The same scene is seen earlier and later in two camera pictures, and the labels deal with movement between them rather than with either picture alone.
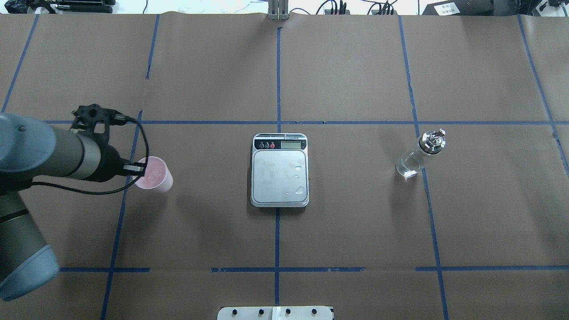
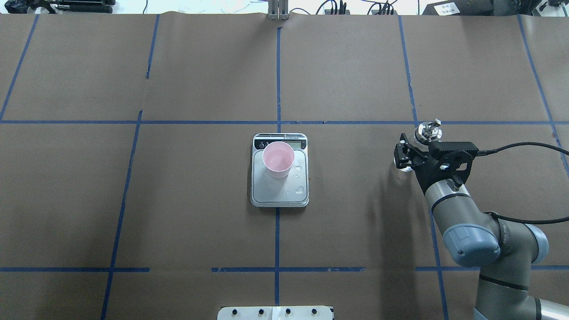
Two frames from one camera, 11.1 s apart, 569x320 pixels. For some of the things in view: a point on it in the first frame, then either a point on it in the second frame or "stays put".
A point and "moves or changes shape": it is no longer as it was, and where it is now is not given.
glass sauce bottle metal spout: x=430 y=142 moves or changes shape
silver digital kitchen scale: x=279 y=170 stays put
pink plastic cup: x=157 y=175 to x=278 y=158
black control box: x=460 y=8 stays put
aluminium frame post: x=278 y=10 stays put
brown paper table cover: x=482 y=234 stays put
